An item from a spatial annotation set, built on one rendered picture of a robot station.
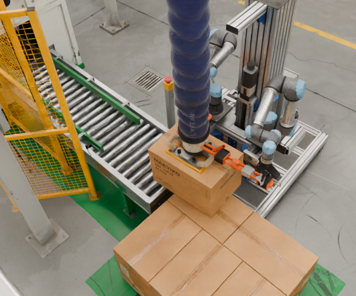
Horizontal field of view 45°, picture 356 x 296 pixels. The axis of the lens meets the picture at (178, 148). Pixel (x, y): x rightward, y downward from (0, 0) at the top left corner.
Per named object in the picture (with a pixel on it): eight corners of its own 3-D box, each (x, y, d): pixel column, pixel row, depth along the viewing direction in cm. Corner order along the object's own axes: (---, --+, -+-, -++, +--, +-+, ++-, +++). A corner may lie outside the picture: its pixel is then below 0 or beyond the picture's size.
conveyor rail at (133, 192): (4, 92, 471) (-3, 78, 456) (8, 90, 473) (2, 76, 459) (148, 214, 363) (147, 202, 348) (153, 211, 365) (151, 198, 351)
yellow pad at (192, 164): (164, 152, 321) (164, 148, 318) (173, 144, 326) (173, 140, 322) (200, 174, 306) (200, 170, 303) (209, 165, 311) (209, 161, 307)
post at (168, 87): (169, 152, 458) (163, 82, 381) (173, 149, 461) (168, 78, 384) (174, 156, 455) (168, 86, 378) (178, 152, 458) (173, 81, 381)
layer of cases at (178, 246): (120, 270, 360) (112, 248, 329) (199, 196, 404) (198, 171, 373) (231, 379, 304) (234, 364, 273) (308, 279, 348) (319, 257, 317)
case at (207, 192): (153, 180, 355) (147, 148, 324) (183, 150, 374) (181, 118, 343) (211, 218, 328) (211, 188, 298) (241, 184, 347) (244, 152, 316)
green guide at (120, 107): (43, 56, 484) (40, 50, 477) (50, 52, 489) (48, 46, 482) (138, 125, 410) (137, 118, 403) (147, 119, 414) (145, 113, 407)
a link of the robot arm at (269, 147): (278, 141, 259) (274, 151, 254) (275, 152, 267) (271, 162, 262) (265, 137, 261) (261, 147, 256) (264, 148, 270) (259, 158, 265)
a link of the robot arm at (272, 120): (261, 120, 328) (264, 107, 318) (278, 125, 324) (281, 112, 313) (257, 130, 321) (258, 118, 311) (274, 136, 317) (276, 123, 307)
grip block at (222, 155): (212, 160, 301) (212, 154, 297) (221, 151, 306) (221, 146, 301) (222, 165, 298) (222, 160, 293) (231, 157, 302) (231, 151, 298)
